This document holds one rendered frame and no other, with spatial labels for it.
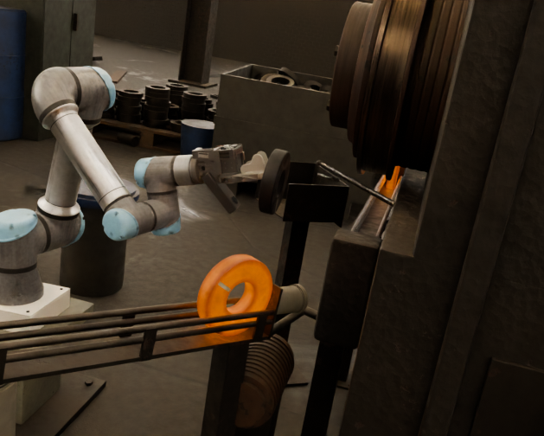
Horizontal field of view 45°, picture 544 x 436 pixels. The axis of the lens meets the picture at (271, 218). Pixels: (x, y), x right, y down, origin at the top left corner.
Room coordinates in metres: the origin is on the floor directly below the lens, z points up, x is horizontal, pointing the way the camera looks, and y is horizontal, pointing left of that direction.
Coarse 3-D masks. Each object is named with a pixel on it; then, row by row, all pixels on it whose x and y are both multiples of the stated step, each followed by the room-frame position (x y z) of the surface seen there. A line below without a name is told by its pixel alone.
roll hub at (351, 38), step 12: (360, 12) 1.48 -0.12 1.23; (348, 24) 1.45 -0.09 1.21; (360, 24) 1.45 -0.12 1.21; (348, 36) 1.43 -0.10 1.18; (360, 36) 1.43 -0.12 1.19; (348, 48) 1.42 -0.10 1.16; (336, 60) 1.42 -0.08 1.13; (348, 60) 1.42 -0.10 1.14; (336, 72) 1.42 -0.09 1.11; (348, 72) 1.41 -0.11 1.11; (336, 84) 1.42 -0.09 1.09; (348, 84) 1.42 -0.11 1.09; (336, 96) 1.43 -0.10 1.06; (348, 96) 1.42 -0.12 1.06; (336, 108) 1.44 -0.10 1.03; (348, 108) 1.43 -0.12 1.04; (336, 120) 1.47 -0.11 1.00
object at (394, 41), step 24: (408, 0) 1.37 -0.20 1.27; (384, 24) 1.33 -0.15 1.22; (408, 24) 1.34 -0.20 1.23; (384, 48) 1.32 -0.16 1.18; (408, 48) 1.32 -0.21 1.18; (384, 72) 1.31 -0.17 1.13; (384, 96) 1.31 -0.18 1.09; (384, 120) 1.32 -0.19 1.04; (360, 144) 1.35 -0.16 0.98; (384, 144) 1.35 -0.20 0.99; (360, 168) 1.41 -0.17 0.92; (384, 168) 1.41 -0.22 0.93
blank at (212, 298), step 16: (240, 256) 1.13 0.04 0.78; (208, 272) 1.10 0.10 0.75; (224, 272) 1.09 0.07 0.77; (240, 272) 1.11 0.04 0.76; (256, 272) 1.14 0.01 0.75; (208, 288) 1.08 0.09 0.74; (224, 288) 1.09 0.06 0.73; (256, 288) 1.14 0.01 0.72; (208, 304) 1.07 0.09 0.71; (224, 304) 1.09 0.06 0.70; (240, 304) 1.15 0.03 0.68; (256, 304) 1.15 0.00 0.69; (240, 320) 1.12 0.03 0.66
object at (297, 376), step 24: (312, 168) 2.22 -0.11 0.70; (288, 192) 1.91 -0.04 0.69; (312, 192) 1.94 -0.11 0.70; (336, 192) 1.97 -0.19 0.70; (288, 216) 1.92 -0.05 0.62; (312, 216) 1.95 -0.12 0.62; (336, 216) 1.98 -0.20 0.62; (288, 240) 2.02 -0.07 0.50; (288, 264) 2.01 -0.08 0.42; (288, 336) 2.03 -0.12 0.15; (288, 384) 1.97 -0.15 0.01
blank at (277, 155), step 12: (276, 156) 1.50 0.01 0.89; (288, 156) 1.54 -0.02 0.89; (276, 168) 1.47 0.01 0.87; (288, 168) 1.58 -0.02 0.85; (264, 180) 1.46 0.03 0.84; (276, 180) 1.46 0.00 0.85; (264, 192) 1.45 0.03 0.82; (276, 192) 1.49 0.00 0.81; (264, 204) 1.46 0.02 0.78; (276, 204) 1.52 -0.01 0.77
